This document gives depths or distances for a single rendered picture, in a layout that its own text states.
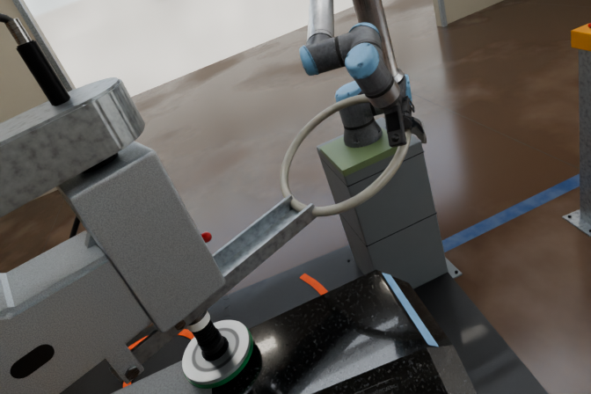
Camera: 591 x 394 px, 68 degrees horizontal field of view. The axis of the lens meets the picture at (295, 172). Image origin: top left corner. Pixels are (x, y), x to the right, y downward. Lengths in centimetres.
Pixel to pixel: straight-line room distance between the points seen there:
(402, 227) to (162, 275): 144
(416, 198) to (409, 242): 25
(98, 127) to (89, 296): 37
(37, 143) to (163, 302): 46
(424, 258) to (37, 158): 195
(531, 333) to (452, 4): 529
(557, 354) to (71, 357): 187
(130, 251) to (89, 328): 19
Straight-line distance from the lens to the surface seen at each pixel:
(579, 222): 288
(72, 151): 96
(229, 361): 137
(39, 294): 106
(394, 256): 235
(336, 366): 131
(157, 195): 103
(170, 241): 107
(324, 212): 133
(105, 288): 108
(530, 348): 231
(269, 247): 129
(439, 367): 131
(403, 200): 219
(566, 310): 245
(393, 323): 135
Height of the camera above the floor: 186
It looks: 28 degrees down
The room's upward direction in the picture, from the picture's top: 21 degrees counter-clockwise
